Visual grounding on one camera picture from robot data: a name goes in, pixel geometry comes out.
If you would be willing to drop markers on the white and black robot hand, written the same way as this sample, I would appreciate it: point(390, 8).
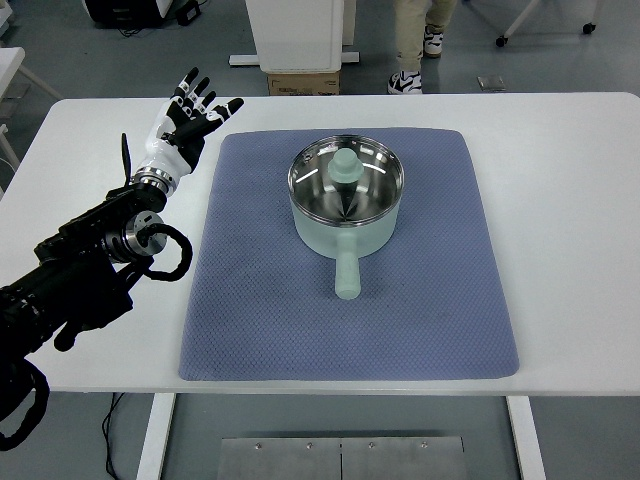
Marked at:
point(177, 137)

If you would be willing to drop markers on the green pot with handle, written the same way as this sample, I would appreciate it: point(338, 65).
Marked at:
point(345, 235)

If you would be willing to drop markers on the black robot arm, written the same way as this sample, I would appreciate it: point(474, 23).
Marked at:
point(82, 283)

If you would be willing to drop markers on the glass pot lid green knob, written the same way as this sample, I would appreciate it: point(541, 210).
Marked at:
point(346, 180)

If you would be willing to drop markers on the cardboard box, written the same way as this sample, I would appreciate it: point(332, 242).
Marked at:
point(304, 84)

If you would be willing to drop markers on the black device on floor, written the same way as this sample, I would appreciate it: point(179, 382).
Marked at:
point(141, 14)

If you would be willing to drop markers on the left black white sneaker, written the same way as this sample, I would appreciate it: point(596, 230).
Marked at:
point(405, 83)

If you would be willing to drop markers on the black white sneaker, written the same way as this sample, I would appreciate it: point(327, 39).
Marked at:
point(405, 83)
point(433, 43)

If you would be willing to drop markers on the person's beige trouser legs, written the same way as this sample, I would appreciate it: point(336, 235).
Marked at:
point(411, 18)

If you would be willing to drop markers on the right black white sneaker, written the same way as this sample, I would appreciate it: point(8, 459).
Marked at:
point(433, 43)

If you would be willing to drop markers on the blue quilted mat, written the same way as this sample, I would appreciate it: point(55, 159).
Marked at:
point(428, 305)

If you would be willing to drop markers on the small metal floor socket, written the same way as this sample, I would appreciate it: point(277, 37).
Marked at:
point(491, 83)

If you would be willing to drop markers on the metal floor plate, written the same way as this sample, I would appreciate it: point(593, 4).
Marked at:
point(343, 458)

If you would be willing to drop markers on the white chair base with casters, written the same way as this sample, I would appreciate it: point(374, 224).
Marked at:
point(543, 16)

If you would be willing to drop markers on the white pedestal cabinet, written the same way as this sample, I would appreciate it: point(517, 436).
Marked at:
point(300, 37)

